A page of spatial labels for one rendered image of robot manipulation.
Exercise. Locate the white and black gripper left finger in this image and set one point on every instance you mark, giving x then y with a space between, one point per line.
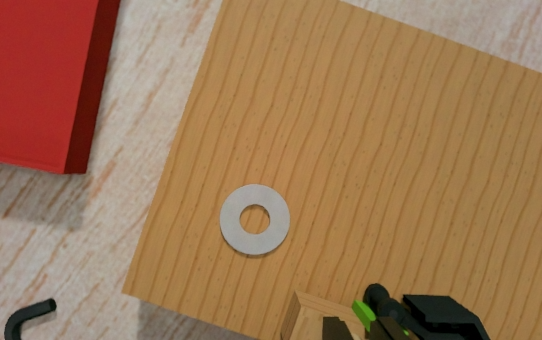
335 329

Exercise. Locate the black hex key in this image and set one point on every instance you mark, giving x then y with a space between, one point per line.
26 312

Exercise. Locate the black spring clamp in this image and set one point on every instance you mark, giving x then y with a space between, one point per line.
431 318

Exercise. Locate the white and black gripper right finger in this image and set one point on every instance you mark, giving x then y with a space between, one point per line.
386 328

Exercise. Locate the grey washer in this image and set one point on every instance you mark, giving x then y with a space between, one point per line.
247 242

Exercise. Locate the light brown wooden bench board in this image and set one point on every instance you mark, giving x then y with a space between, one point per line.
405 158

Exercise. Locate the red open tray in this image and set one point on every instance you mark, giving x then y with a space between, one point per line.
54 57

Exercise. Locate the small light wooden block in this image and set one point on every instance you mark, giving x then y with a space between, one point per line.
304 318

